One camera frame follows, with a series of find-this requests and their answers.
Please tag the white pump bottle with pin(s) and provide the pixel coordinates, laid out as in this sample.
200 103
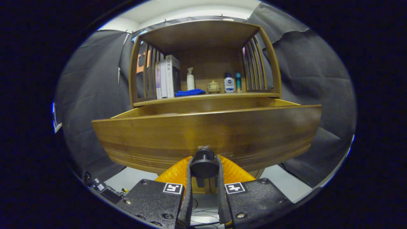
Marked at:
190 82

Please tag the beige lidded tea cup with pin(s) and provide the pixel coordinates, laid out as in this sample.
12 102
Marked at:
213 86

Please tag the blue folded cloth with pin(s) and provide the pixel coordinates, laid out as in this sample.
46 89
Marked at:
190 92

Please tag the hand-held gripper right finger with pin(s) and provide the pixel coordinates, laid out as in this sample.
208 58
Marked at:
221 197

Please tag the white book with dark cover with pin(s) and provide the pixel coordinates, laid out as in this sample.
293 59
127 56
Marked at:
171 76

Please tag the wooden countertop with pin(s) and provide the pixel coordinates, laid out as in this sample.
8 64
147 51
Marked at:
241 94

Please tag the wooden drawer with black knob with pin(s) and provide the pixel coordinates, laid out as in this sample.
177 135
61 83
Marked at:
206 127

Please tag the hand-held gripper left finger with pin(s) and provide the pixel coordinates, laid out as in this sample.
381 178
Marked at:
187 197

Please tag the black power strip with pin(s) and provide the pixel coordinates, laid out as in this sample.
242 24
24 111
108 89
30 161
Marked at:
101 187

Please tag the white lotion bottle blue cap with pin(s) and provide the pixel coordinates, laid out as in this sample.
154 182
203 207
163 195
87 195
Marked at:
229 85

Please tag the teal slim bottle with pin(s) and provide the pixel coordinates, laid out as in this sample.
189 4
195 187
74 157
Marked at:
238 83

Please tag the wooden cabinet with slatted hutch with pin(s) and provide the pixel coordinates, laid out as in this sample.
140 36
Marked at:
203 35

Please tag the lavender book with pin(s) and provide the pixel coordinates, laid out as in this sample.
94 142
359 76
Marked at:
158 82

